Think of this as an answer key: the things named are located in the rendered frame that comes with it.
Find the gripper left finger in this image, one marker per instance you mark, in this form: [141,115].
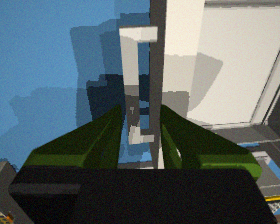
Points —
[84,146]

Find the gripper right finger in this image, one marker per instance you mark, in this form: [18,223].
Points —
[200,148]

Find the blue bench mat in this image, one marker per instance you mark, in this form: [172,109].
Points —
[61,68]

